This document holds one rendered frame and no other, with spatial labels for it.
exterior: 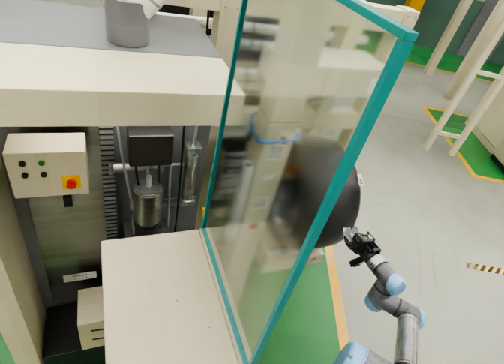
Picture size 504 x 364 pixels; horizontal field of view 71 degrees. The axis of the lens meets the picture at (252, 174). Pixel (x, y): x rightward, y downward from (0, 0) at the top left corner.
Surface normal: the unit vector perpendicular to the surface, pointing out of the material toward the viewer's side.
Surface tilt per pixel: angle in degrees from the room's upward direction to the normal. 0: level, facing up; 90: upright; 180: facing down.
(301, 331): 0
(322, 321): 0
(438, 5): 90
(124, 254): 0
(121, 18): 90
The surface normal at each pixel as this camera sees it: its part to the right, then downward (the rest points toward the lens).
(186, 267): 0.21, -0.76
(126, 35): 0.21, 0.65
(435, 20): -0.04, 0.61
